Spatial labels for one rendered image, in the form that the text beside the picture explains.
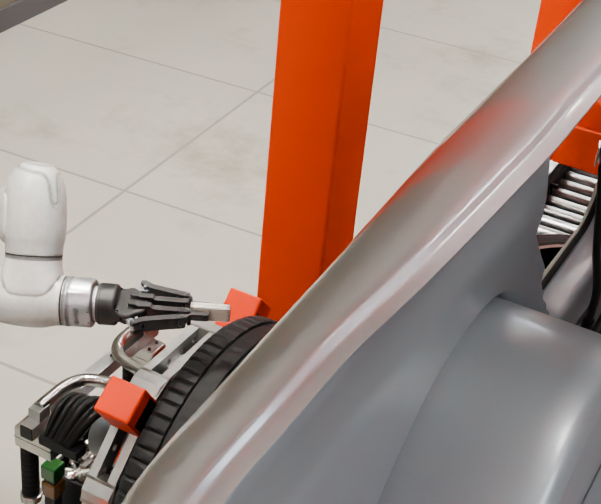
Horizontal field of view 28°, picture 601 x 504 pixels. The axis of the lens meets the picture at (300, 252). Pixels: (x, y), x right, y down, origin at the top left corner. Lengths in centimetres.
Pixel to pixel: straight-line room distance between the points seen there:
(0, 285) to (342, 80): 80
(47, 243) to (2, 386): 191
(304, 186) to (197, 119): 313
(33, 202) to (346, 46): 71
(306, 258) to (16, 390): 158
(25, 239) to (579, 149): 274
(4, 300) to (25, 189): 20
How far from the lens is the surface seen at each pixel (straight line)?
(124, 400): 214
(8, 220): 216
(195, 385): 216
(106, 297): 213
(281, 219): 266
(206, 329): 235
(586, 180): 502
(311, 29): 244
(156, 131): 556
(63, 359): 412
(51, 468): 273
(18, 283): 215
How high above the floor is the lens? 251
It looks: 32 degrees down
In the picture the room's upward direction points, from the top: 6 degrees clockwise
